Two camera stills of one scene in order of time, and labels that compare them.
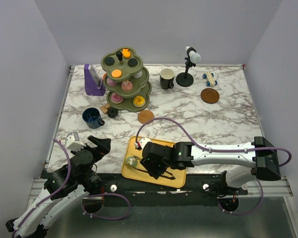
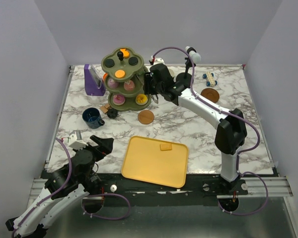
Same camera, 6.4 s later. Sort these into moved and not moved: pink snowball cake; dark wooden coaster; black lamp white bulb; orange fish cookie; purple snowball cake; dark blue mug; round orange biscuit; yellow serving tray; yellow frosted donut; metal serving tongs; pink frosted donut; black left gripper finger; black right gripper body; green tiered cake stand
Moved: metal serving tongs; pink snowball cake; yellow frosted donut; pink frosted donut; round orange biscuit; purple snowball cake; black right gripper body
Not moved: black lamp white bulb; black left gripper finger; dark wooden coaster; green tiered cake stand; yellow serving tray; dark blue mug; orange fish cookie
